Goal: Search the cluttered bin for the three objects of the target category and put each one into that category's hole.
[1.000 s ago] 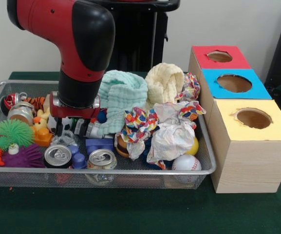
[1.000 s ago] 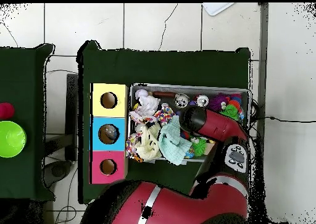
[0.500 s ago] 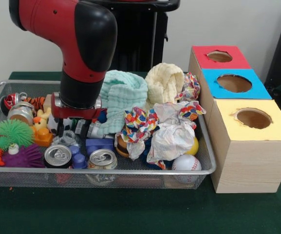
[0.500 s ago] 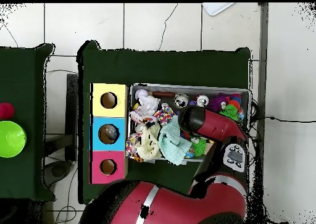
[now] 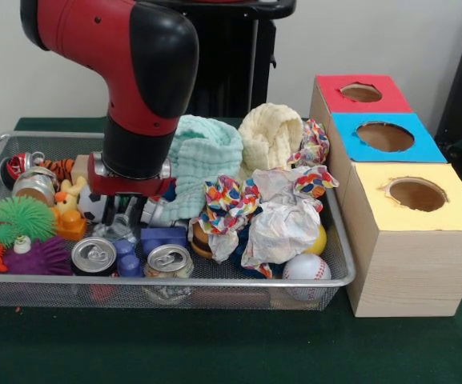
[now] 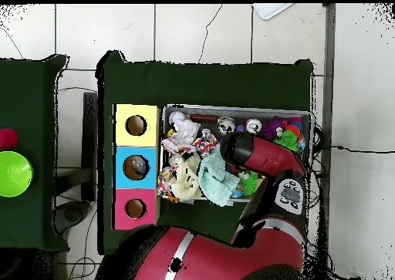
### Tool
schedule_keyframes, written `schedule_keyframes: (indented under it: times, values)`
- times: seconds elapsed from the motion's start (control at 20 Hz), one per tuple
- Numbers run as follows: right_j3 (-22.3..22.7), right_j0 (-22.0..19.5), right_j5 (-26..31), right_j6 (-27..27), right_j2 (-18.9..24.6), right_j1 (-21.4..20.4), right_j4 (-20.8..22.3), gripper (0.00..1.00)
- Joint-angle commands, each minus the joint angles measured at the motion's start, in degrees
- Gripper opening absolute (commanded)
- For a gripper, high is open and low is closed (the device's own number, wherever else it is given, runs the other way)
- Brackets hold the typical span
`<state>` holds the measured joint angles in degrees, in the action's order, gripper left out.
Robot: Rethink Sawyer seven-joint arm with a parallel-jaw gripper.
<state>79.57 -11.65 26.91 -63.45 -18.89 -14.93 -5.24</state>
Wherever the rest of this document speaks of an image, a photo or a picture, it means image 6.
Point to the mint green knitted cloth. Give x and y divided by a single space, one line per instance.
216 178

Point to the cream knitted cloth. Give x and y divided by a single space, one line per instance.
185 181

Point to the crushed clear plastic bottle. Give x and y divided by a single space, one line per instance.
138 165

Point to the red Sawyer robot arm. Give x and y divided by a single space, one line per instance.
262 156

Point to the shallow clear mesh bin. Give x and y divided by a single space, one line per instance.
209 113

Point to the wooden box with three holes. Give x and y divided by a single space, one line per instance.
148 132

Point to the silver topped pale can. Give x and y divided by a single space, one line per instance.
226 125

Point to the silver topped dark can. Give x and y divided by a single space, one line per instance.
253 125

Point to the green spiky toy with eyes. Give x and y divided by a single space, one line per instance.
248 182

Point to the dark green tablecloth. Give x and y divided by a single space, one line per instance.
27 107
185 82

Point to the black upright panel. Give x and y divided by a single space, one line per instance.
89 144

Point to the dark grey rounded object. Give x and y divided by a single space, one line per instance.
72 213

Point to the white flat board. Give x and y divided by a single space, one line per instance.
271 10

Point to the bright green plastic bowl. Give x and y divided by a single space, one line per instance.
15 173

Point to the red plastic cup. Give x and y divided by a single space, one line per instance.
7 138

